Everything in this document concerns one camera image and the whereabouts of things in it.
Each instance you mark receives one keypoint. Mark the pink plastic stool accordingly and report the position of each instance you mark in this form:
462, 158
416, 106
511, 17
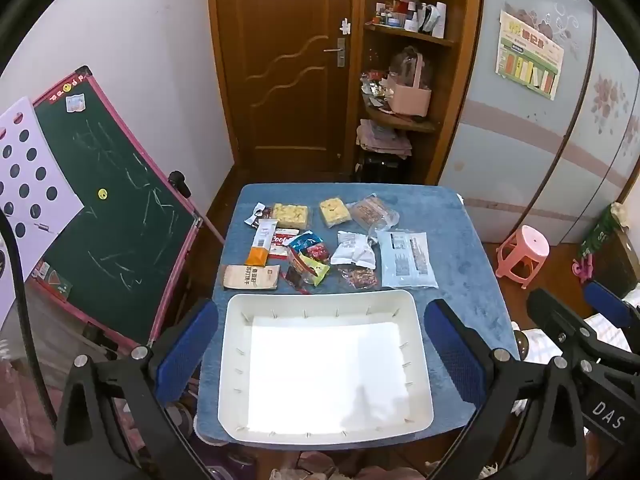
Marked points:
527, 245

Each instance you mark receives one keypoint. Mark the black appliance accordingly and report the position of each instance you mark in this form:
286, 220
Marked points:
380, 167

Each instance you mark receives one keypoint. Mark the brown wooden door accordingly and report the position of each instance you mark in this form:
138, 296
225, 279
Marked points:
295, 85

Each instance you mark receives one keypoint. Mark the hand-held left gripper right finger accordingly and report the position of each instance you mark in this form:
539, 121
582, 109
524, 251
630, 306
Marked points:
456, 355

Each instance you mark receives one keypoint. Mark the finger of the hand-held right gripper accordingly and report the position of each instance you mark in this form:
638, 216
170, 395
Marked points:
607, 305
555, 315

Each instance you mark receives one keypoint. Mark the wall poster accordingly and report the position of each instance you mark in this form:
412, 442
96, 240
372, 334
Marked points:
530, 55

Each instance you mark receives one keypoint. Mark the yellow green snack packet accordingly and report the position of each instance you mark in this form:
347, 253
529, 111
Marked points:
320, 271

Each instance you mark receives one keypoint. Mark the folded pink cloths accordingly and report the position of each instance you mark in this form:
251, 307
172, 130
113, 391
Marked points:
382, 140

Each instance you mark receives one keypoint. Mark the pink toy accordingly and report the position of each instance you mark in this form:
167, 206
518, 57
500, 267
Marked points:
582, 267

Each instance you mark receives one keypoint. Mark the red nut packet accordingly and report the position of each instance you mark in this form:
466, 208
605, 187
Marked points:
357, 277

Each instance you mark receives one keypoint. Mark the floral sliding wardrobe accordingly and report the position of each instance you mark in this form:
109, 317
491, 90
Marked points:
525, 160

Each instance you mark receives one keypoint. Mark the orange white stick packet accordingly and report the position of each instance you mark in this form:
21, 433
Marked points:
261, 245

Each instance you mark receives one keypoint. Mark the black easel knob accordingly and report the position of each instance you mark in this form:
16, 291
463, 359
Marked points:
177, 182

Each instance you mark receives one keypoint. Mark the green box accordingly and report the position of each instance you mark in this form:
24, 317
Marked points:
597, 232

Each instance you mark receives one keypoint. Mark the wooden corner shelf unit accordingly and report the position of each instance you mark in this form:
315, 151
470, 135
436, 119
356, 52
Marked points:
450, 85

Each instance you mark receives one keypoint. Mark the large clear white packet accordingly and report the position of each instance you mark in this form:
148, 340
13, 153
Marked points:
405, 260

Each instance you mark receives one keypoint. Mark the wide yellow rice cracker packet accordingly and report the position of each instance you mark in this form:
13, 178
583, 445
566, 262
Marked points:
291, 215

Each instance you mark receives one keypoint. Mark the pink framed green chalkboard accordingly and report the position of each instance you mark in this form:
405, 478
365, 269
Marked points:
115, 210

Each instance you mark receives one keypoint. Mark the brown kraft snack packet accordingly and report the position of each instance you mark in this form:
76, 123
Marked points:
250, 277

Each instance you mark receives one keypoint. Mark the white chalkboard sticker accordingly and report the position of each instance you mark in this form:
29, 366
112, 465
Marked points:
75, 103

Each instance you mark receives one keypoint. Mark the red orange snack packet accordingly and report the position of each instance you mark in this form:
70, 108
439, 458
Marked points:
299, 262

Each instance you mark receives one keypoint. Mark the blue candy packet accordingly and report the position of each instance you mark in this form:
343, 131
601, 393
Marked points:
302, 241

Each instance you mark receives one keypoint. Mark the square yellow rice cracker packet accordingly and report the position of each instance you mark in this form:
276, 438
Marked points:
332, 211

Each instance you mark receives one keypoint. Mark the white checked cloth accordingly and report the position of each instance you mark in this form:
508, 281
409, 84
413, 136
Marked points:
537, 342

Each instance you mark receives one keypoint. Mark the pink basket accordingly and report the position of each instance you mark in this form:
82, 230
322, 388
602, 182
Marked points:
410, 97

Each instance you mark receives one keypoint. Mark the white plastic tray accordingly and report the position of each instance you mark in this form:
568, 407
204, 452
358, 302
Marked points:
325, 370

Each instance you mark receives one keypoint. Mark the pile of shelf snacks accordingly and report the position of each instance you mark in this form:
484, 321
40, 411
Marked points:
375, 90

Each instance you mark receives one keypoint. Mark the row of toiletry bottles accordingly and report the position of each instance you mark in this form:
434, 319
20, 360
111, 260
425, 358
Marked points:
410, 17

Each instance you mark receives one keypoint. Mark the brown round knob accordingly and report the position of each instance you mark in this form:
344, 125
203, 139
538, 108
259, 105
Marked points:
521, 345

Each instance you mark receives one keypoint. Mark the white grey snack packet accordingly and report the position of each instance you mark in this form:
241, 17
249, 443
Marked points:
352, 250

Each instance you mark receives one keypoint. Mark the small picture card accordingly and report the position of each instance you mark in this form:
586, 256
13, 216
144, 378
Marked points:
56, 280

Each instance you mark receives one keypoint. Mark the dark red snack packet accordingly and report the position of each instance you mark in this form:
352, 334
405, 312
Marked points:
294, 280

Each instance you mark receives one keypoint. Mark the small white candy packet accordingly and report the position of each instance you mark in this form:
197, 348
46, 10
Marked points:
257, 213

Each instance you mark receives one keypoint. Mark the blue table cloth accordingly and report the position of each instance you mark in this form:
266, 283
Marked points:
465, 270

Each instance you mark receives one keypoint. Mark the red clear snack packet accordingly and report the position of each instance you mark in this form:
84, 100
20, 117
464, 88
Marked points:
318, 251

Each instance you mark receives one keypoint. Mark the white door hook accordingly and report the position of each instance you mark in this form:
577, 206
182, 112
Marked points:
345, 26

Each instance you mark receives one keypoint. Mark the red white snack packet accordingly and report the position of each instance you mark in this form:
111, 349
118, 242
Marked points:
282, 242

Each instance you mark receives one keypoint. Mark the white perforated board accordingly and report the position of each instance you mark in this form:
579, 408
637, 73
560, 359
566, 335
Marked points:
30, 170

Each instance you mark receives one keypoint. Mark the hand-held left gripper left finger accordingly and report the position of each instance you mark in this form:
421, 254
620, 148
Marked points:
185, 352

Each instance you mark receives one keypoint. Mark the brown clear snack packet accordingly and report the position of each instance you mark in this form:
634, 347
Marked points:
370, 212

